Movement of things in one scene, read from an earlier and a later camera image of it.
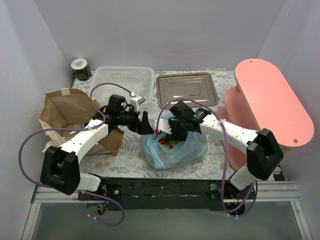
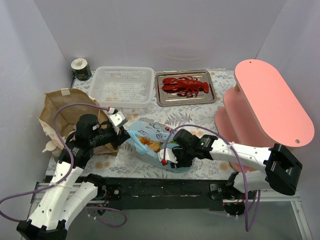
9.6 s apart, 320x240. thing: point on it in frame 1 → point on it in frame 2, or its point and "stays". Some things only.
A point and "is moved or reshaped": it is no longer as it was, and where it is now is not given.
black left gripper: [138, 122] → [119, 136]
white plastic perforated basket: [127, 81] stays
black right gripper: [173, 128] → [176, 156]
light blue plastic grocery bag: [161, 153] is moved or reshaped
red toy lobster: [163, 141] → [189, 86]
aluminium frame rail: [267, 193] stays
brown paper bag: [64, 111] stays
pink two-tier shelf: [261, 100] stays
